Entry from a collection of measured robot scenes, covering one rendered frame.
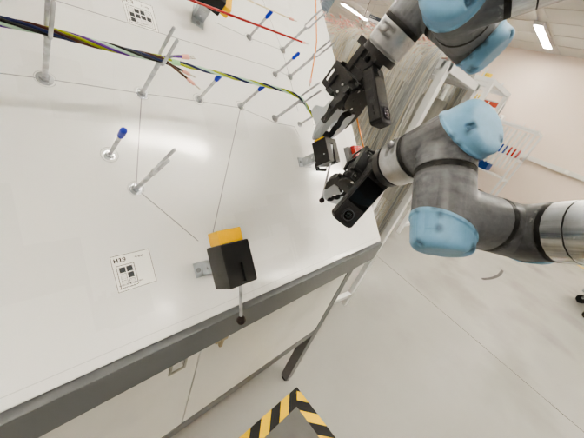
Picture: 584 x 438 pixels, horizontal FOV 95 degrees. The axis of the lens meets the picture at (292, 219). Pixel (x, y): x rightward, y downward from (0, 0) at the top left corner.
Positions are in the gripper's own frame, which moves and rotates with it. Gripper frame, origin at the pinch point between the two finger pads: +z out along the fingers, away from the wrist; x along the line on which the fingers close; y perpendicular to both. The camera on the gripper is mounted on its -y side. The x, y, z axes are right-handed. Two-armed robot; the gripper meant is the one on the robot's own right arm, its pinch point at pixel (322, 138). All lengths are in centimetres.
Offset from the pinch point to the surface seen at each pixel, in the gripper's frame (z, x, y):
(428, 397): 80, -95, -96
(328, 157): 0.8, 2.0, -5.6
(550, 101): -128, -810, 125
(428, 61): -24, -60, 25
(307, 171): 8.8, -0.4, -2.3
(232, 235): 6.2, 30.1, -18.4
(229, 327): 22.6, 27.0, -27.9
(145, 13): -2.0, 33.2, 21.9
